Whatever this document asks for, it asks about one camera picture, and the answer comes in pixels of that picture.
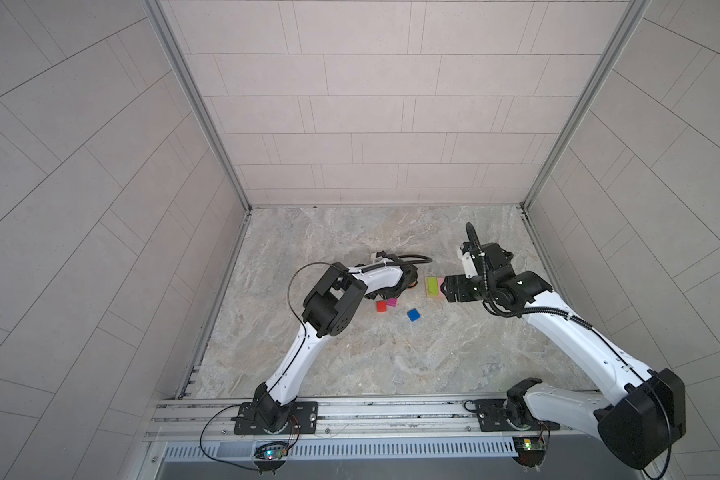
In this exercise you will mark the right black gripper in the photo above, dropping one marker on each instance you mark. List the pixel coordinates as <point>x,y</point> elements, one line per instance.
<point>458,293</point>

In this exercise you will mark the lime green wood block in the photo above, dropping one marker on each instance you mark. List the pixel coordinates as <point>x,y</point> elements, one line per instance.
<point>433,287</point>

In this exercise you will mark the pink wood block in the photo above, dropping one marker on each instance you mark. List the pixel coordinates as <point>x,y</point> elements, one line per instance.
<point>441,283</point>

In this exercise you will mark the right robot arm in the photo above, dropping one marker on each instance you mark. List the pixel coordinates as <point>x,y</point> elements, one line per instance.
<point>637,412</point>

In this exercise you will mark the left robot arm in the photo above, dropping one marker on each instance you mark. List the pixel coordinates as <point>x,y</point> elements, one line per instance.
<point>328,309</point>

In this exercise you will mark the blue wood cube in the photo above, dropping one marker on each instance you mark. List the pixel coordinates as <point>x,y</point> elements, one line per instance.
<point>413,315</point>

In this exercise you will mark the right circuit board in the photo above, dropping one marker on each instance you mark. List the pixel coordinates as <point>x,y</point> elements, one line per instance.
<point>529,446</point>

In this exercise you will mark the circuit board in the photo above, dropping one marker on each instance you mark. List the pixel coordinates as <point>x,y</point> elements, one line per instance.
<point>529,446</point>
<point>272,451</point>

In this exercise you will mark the left circuit board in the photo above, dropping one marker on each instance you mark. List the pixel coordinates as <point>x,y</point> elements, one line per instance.
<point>272,451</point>

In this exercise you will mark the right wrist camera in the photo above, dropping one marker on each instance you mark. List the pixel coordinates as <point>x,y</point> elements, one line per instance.
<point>468,264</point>

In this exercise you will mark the aluminium mounting rail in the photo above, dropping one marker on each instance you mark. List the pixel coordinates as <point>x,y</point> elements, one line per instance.
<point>426,425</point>

